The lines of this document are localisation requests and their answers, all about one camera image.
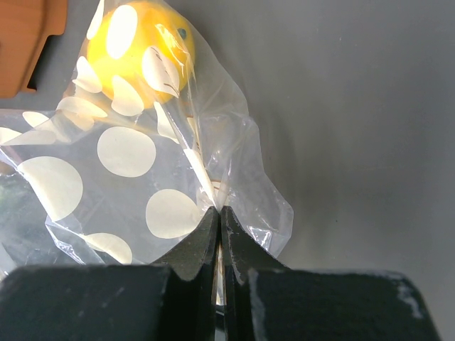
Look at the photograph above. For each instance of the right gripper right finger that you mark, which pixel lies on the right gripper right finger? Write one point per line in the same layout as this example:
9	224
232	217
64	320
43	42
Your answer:
266	300

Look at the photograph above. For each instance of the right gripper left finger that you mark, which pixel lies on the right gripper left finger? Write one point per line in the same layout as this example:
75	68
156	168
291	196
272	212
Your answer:
171	299

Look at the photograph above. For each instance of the polka dot zip bag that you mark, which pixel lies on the polka dot zip bag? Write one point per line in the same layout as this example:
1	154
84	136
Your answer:
84	184

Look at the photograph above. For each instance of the orange plastic bin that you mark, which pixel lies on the orange plastic bin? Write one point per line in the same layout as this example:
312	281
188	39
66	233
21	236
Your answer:
25	28

